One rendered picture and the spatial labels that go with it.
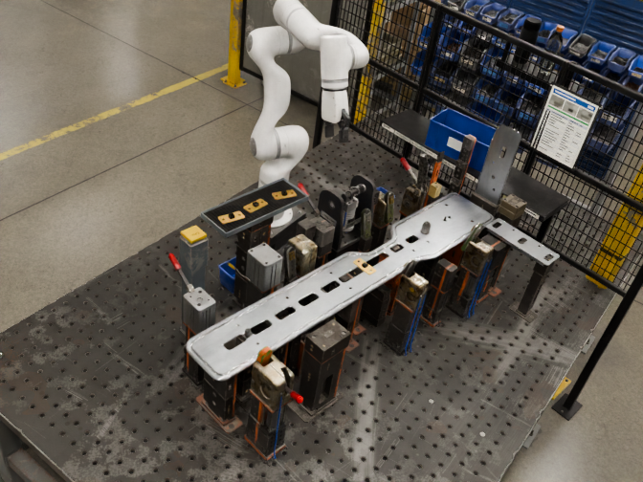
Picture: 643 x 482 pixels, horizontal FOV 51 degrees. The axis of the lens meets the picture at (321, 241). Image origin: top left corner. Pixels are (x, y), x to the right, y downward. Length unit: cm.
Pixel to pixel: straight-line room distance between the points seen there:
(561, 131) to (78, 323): 202
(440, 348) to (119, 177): 259
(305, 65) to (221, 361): 338
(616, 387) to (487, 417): 147
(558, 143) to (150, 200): 244
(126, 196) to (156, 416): 226
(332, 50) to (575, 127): 120
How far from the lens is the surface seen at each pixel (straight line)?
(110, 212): 422
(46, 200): 437
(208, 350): 207
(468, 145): 291
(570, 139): 297
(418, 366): 254
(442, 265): 252
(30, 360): 251
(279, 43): 253
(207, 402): 229
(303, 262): 233
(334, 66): 213
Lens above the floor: 256
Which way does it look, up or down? 39 degrees down
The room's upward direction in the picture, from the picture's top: 9 degrees clockwise
